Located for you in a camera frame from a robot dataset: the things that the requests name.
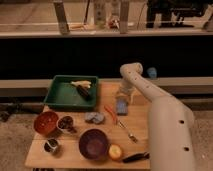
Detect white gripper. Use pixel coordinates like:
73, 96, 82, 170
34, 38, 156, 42
116, 86, 134, 104

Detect blue sponge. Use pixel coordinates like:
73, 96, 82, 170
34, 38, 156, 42
116, 99, 128, 116

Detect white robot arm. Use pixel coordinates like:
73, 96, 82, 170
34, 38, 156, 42
118, 63, 196, 171

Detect purple bowl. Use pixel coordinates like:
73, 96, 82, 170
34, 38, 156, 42
79, 129, 109, 160

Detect small bowl with brown contents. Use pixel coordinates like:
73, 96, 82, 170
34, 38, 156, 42
57, 116, 77, 134

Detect red bowl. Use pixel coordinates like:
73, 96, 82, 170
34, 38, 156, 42
34, 111, 59, 136

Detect blue cup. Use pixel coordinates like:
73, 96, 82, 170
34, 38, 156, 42
147, 67, 157, 79

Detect crumpled blue-grey cloth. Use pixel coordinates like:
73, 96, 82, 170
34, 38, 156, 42
85, 112, 105, 124

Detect yellow banana in tray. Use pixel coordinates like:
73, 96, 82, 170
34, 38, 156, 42
71, 80, 91, 88

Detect dark eggplant in tray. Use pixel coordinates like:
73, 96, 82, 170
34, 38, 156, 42
77, 85, 91, 100

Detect green plastic tray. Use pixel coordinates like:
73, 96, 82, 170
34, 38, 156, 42
44, 75, 98, 111

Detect yellow red apple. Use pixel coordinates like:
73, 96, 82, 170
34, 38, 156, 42
108, 144, 123, 161

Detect small metal cup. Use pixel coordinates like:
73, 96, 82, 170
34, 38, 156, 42
44, 139, 60, 155

